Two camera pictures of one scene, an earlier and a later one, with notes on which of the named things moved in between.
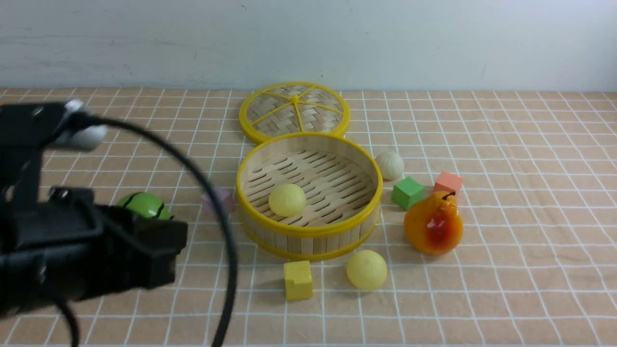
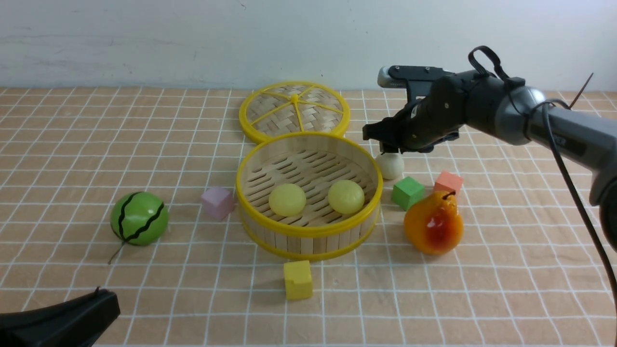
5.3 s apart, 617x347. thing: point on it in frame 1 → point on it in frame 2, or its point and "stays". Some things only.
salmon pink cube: x=447 y=181 stays
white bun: x=391 y=165 stays
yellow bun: x=288 y=200 stays
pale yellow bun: x=366 y=270 → x=346 y=196
